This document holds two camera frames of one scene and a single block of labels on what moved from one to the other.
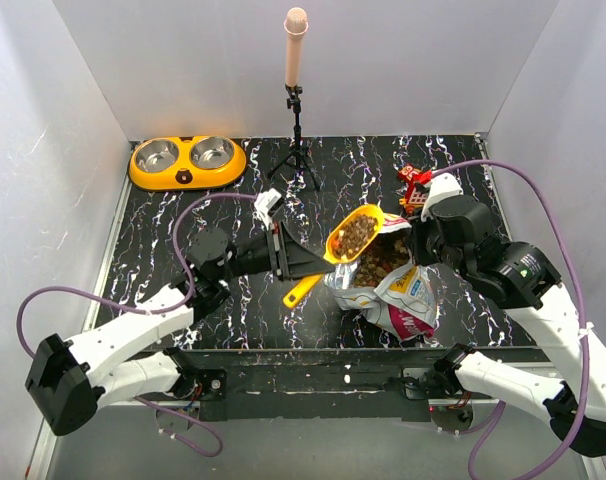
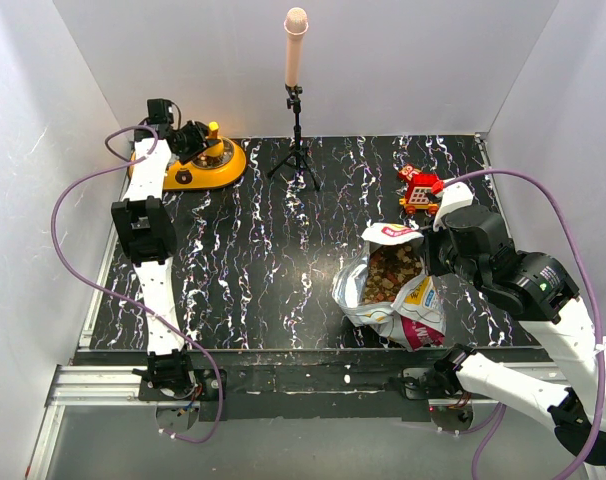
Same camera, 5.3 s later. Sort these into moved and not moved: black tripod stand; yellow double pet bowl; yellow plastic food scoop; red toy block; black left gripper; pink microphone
Moved: yellow plastic food scoop; black left gripper
Not moved: yellow double pet bowl; black tripod stand; red toy block; pink microphone
